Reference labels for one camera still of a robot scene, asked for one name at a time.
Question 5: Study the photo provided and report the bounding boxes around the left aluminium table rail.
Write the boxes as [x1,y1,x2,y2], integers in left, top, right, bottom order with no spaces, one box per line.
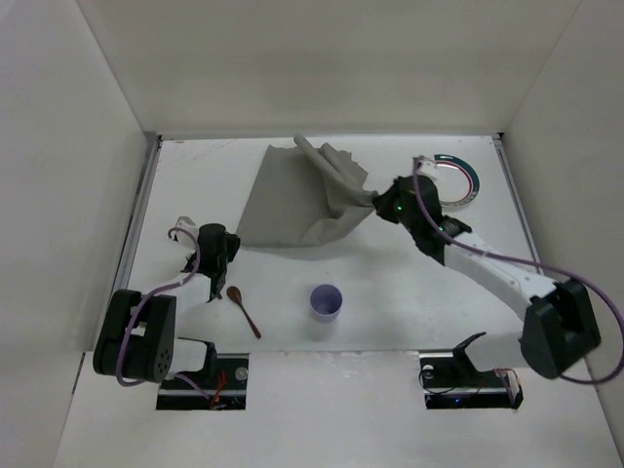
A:
[95,131,162,352]

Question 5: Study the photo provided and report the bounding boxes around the purple plastic cup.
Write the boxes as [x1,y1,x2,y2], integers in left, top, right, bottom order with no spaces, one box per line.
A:
[309,284,343,324]

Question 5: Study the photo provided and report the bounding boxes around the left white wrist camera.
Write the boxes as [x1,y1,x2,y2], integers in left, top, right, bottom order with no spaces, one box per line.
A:
[168,215,199,249]

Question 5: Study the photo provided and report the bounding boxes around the white plate with green rim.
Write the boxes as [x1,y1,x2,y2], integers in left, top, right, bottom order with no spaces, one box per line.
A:
[434,154,481,210]

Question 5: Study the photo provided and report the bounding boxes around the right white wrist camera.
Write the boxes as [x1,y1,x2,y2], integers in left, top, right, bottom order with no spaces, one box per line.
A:
[413,155,439,181]

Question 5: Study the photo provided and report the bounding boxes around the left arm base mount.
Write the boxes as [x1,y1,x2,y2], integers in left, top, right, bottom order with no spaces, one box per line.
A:
[155,354,250,411]

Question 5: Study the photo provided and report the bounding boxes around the aluminium table rail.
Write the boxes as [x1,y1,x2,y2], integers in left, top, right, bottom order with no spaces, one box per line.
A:
[95,131,162,352]
[491,134,540,262]

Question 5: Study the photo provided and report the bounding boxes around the right aluminium table rail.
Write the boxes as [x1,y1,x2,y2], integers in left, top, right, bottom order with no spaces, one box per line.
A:
[491,134,540,262]

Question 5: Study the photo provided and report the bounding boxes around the grey cloth napkin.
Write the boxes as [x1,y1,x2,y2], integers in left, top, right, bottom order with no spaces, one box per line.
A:
[236,135,378,249]

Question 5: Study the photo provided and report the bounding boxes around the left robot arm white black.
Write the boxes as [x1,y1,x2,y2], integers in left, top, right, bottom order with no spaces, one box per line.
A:
[93,222,241,387]

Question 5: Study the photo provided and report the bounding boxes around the brown wooden spoon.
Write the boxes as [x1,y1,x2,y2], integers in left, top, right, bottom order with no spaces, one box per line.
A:
[226,286,262,339]

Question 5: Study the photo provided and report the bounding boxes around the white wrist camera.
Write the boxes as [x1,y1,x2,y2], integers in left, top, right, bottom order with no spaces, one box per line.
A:
[168,215,199,249]
[413,155,439,181]

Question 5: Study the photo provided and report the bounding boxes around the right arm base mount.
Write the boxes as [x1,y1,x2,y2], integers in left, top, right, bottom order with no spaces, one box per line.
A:
[418,352,525,410]

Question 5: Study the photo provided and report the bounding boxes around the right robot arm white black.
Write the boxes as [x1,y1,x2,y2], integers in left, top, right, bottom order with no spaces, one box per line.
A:
[372,175,602,379]

